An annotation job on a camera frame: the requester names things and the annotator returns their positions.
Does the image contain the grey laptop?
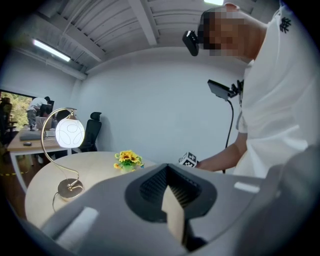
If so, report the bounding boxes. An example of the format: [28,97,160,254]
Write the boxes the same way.
[19,130,43,141]

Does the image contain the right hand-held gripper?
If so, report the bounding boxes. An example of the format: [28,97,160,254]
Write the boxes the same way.
[178,151,200,168]

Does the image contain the person's white shirt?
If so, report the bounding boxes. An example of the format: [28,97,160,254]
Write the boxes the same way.
[233,0,320,179]

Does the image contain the yellow black floor tape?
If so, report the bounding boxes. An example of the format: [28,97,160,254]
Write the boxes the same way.
[0,170,27,177]

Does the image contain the black device cable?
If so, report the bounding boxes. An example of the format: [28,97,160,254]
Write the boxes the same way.
[222,98,235,175]

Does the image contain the black monitor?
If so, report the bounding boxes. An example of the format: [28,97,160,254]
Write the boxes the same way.
[39,99,55,118]

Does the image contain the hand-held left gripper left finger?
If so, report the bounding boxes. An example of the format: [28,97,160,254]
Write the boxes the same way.
[41,163,187,256]

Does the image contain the person's head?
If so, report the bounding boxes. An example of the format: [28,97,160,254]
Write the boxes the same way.
[199,2,269,62]

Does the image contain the yellow sunflower pot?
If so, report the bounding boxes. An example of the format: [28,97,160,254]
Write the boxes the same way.
[113,149,145,173]

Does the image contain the black office chair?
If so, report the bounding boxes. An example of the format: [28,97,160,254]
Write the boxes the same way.
[72,111,103,154]

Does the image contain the gold desk lamp white globe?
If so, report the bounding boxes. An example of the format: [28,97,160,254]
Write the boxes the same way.
[40,107,86,202]

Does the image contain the black head-worn camera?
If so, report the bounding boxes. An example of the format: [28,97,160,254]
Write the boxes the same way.
[181,29,201,57]

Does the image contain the wooden desk white legs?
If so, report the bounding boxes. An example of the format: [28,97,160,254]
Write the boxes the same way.
[6,126,74,193]

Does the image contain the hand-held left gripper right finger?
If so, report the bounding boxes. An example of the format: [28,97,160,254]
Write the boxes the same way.
[167,163,278,242]

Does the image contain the person's right forearm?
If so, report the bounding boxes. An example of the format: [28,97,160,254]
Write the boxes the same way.
[196,133,249,173]

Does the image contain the window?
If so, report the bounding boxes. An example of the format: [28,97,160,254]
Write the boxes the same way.
[0,90,34,131]

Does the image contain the black chest-mounted device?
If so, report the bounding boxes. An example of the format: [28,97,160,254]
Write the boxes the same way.
[207,79,245,101]

